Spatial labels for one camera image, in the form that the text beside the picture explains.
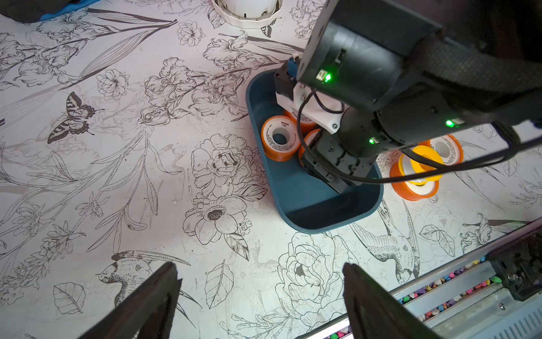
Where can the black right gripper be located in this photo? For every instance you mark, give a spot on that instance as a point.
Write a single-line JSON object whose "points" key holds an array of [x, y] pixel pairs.
{"points": [[332, 154]]}

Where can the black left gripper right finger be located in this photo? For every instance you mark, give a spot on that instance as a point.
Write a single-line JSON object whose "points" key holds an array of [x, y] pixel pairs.
{"points": [[374, 313]]}

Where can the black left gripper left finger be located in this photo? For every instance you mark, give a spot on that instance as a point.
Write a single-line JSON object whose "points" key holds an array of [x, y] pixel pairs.
{"points": [[148, 312]]}

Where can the orange tape roll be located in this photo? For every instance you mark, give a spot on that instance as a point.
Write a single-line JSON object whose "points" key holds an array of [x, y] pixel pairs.
{"points": [[407, 190], [448, 147], [280, 138], [308, 139], [306, 124]]}

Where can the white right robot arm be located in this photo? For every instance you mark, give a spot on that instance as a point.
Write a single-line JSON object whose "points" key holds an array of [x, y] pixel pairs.
{"points": [[405, 72]]}

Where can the teal storage box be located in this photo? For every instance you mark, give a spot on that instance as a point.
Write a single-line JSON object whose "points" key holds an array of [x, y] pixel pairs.
{"points": [[304, 202]]}

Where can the yellow tape roll front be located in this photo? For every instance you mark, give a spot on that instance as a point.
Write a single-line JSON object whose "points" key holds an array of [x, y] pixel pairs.
{"points": [[418, 160]]}

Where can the orange tape roll under yellow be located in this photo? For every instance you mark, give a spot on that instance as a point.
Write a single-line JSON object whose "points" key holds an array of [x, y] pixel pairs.
{"points": [[407, 190]]}

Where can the white plant pot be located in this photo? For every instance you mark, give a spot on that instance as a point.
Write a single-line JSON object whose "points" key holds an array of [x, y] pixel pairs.
{"points": [[248, 14]]}

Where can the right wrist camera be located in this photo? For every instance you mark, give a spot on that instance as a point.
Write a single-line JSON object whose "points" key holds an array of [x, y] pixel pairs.
{"points": [[324, 110]]}

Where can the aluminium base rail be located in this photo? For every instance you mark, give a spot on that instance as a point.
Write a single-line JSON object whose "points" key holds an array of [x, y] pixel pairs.
{"points": [[463, 299]]}

